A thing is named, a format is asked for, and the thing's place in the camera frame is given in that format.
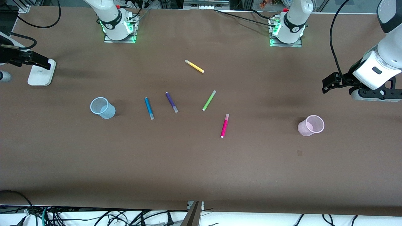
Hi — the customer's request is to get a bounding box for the purple marker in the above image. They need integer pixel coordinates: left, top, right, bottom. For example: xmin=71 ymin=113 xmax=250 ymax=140
xmin=165 ymin=91 xmax=179 ymax=114

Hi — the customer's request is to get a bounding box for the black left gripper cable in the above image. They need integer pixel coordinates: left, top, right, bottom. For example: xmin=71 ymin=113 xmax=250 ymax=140
xmin=329 ymin=0 xmax=382 ymax=78

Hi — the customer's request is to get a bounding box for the blue marker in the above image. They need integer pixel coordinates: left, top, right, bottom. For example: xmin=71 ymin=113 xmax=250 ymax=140
xmin=144 ymin=97 xmax=155 ymax=120

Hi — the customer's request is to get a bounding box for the black looping cable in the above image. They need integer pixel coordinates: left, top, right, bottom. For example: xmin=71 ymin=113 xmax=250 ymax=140
xmin=0 ymin=0 xmax=61 ymax=29

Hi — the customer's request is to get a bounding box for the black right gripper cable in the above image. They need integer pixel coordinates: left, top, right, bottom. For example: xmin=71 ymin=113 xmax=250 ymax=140
xmin=0 ymin=31 xmax=38 ymax=51

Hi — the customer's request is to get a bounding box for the pale pink plastic cup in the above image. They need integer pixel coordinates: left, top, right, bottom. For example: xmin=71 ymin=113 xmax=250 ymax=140
xmin=297 ymin=115 xmax=325 ymax=137

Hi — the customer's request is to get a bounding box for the white rounded box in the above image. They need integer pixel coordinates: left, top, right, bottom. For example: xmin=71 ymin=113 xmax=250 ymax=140
xmin=27 ymin=59 xmax=57 ymax=87

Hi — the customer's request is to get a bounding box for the pink marker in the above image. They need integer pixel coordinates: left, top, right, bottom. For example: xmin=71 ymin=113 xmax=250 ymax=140
xmin=220 ymin=114 xmax=230 ymax=138

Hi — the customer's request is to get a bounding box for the black cable with plug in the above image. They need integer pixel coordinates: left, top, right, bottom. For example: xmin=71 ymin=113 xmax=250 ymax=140
xmin=137 ymin=210 xmax=176 ymax=226

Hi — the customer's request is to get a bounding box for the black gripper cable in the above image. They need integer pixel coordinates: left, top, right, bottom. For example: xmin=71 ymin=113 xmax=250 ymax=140
xmin=0 ymin=31 xmax=38 ymax=51
xmin=329 ymin=0 xmax=382 ymax=78

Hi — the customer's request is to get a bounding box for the yellow marker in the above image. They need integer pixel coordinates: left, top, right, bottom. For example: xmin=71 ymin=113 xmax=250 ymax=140
xmin=185 ymin=59 xmax=205 ymax=73

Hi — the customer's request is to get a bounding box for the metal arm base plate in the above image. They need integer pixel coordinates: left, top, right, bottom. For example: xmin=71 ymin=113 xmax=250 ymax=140
xmin=103 ymin=13 xmax=140 ymax=44
xmin=269 ymin=16 xmax=303 ymax=48

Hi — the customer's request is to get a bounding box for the aluminium frame profile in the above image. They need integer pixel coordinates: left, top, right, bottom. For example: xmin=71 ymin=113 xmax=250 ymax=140
xmin=183 ymin=0 xmax=230 ymax=10

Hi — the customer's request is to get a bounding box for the pale blue plastic cup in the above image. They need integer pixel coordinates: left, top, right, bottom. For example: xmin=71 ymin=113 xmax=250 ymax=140
xmin=90 ymin=97 xmax=116 ymax=119

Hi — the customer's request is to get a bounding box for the metal table frame bracket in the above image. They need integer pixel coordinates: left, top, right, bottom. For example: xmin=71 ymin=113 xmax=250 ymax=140
xmin=180 ymin=201 xmax=205 ymax=226

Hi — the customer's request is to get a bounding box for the black base power cable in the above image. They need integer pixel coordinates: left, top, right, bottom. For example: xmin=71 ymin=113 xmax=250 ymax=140
xmin=213 ymin=8 xmax=274 ymax=25

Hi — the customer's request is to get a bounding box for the green marker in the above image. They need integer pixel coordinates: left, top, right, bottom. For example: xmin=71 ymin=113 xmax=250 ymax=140
xmin=202 ymin=90 xmax=217 ymax=111

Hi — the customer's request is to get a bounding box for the brown table cover sheet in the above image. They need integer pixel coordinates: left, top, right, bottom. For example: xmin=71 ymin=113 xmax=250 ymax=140
xmin=0 ymin=6 xmax=402 ymax=217

